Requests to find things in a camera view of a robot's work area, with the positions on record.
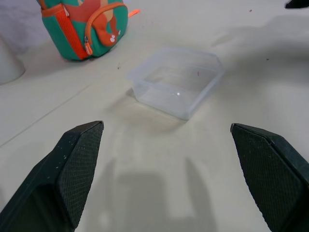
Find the clear plastic container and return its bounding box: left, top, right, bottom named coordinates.
left=126, top=46, right=226, bottom=121

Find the green orange dinosaur backpack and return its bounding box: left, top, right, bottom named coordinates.
left=36, top=0, right=141, bottom=61

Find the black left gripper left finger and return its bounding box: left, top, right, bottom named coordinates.
left=0, top=120, right=105, bottom=232

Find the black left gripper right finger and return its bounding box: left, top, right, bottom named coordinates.
left=230, top=123, right=309, bottom=232

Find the black object at edge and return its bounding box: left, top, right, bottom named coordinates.
left=285, top=0, right=309, bottom=10

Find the white cylindrical object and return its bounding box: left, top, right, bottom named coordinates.
left=0, top=36, right=26, bottom=86

